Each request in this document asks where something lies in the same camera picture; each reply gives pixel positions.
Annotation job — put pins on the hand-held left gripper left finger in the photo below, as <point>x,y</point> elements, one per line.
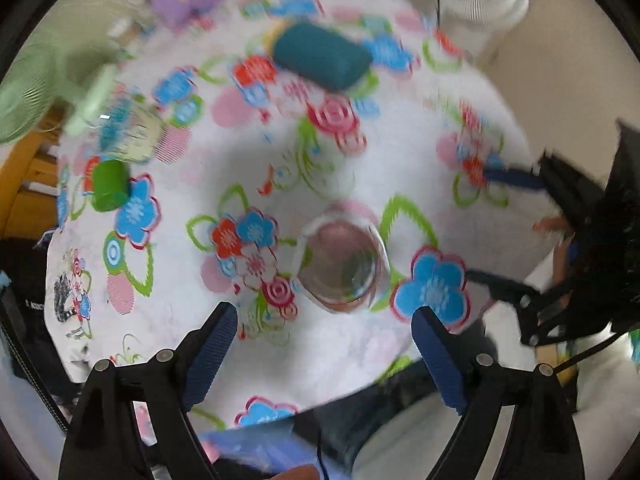
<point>212,345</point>

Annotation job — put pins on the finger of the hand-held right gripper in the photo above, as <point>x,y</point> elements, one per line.
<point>500,285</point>
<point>510,178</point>

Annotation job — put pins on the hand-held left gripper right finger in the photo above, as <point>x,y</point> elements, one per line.
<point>440,355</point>

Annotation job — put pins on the clear glass cup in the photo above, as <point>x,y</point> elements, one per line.
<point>340,265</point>

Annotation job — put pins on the green cylinder cup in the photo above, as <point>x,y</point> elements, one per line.
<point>108,185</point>

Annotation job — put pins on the person's right hand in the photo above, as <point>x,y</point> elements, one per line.
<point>552,224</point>

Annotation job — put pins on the floral printed tablecloth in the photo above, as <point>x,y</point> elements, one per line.
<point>280,200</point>

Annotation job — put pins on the teal pouch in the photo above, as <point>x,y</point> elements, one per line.
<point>322,56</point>

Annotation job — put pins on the green electric fan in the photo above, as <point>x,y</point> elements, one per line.
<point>55,90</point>

